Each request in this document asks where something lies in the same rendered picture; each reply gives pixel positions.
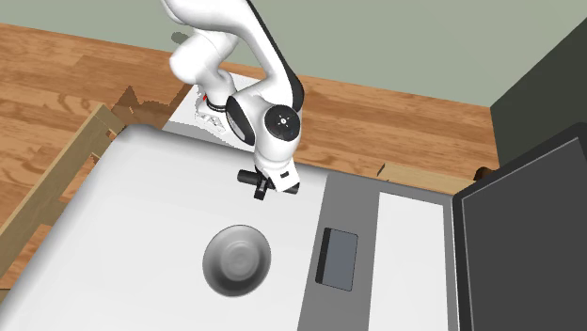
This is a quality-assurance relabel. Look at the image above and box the grey metal bowl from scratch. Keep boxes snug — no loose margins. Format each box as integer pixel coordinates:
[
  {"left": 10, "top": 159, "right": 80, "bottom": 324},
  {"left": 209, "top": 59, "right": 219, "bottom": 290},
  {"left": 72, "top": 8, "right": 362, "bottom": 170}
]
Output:
[{"left": 201, "top": 224, "right": 273, "bottom": 298}]

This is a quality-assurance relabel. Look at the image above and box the grey flat phone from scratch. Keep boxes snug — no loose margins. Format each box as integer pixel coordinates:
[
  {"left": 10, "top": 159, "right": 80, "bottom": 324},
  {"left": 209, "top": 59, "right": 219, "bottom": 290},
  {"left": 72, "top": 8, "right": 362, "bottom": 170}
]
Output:
[{"left": 314, "top": 227, "right": 359, "bottom": 293}]

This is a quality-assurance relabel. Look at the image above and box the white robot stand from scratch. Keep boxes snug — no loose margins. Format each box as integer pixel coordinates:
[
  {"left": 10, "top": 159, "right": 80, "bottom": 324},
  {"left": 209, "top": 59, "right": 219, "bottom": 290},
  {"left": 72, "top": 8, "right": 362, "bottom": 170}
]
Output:
[{"left": 162, "top": 71, "right": 268, "bottom": 149}]

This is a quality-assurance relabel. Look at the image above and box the dark grey cabinet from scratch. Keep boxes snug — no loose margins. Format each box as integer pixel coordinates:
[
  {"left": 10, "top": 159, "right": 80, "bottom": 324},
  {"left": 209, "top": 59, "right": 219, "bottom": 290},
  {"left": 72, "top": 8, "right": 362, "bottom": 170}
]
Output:
[{"left": 451, "top": 122, "right": 587, "bottom": 331}]

